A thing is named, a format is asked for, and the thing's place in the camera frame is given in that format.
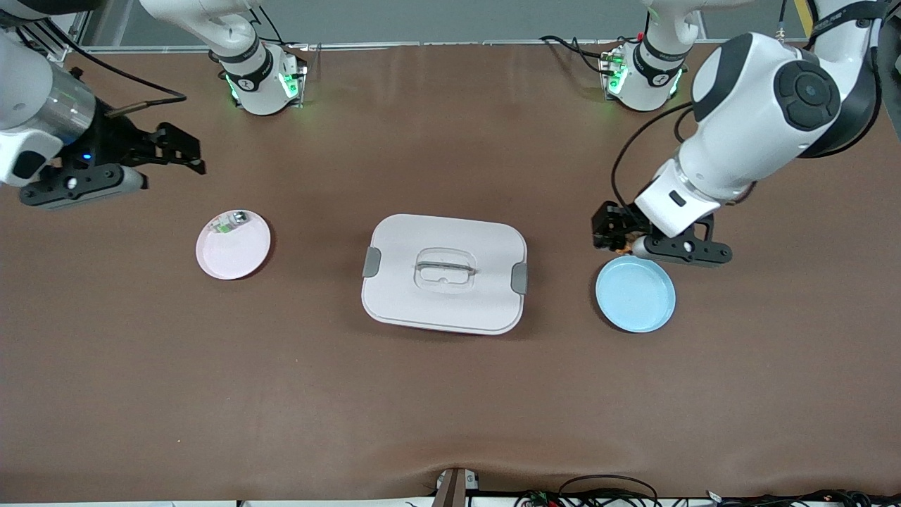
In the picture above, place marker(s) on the white lidded storage box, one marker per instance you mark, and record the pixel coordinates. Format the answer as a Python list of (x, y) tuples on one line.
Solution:
[(443, 303)]

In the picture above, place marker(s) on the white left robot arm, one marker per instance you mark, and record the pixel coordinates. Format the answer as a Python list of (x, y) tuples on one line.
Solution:
[(753, 105)]

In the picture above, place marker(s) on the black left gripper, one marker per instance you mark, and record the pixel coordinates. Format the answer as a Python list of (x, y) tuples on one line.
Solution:
[(611, 224)]

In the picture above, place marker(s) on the green and grey switch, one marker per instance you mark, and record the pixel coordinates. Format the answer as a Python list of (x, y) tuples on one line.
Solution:
[(227, 225)]

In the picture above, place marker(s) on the aluminium frame profile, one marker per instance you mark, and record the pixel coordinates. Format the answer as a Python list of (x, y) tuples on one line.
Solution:
[(74, 32)]

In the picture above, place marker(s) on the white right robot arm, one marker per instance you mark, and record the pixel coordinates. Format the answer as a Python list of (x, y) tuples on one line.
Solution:
[(257, 88)]

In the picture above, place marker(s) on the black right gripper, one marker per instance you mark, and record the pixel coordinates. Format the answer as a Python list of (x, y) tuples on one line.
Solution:
[(112, 141)]

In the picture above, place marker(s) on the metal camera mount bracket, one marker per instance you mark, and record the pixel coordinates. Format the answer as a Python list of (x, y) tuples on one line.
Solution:
[(454, 489)]

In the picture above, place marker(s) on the light blue round plate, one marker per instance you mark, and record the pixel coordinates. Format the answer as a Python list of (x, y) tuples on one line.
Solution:
[(637, 299)]

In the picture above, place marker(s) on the pink round plate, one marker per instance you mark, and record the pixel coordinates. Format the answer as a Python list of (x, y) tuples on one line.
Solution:
[(232, 253)]

